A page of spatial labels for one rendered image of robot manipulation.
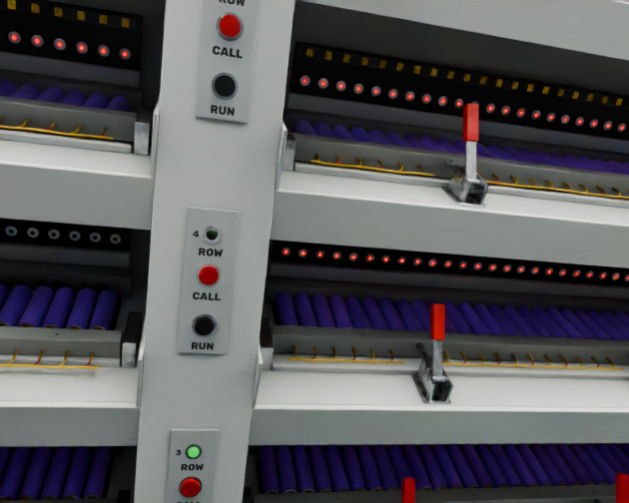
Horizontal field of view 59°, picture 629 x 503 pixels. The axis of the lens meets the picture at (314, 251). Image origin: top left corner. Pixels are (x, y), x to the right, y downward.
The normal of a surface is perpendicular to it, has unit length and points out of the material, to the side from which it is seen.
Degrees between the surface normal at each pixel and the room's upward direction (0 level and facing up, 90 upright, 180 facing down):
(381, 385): 16
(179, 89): 90
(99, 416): 106
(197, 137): 90
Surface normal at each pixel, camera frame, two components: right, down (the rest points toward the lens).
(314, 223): 0.17, 0.47
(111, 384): 0.17, -0.88
